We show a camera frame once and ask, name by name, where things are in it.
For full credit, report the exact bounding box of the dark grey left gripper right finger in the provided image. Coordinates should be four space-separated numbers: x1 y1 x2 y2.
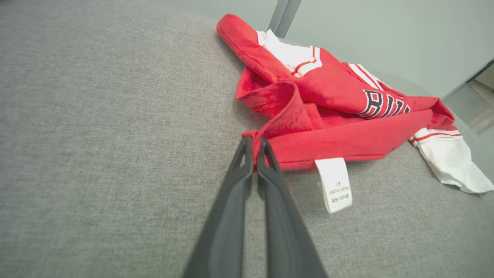
257 137 328 278

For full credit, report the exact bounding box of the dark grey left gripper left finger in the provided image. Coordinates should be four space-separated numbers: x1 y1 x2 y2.
182 136 255 278

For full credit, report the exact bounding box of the red white striped sports garment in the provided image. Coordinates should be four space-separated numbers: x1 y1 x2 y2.
216 14 494 215

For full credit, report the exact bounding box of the grey fabric sofa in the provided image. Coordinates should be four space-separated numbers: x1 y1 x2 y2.
0 0 494 278

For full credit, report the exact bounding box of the grey metal partition post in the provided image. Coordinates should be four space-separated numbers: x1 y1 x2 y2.
267 0 302 39

